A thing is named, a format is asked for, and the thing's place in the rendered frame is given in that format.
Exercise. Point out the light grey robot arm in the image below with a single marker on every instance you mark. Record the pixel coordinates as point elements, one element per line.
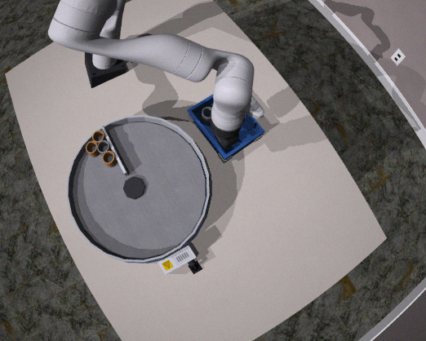
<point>80,25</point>

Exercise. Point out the bronze bushing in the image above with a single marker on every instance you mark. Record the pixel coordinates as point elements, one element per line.
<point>97,134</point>
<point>108,154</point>
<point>89,146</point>

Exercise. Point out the blue square tray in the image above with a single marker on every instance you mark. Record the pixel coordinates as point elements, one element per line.
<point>250,130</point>

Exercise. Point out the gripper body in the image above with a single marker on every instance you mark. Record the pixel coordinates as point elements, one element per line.
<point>222,128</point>

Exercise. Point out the grey metal bushing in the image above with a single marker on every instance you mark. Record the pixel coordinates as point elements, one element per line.
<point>206,110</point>
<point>101,144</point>

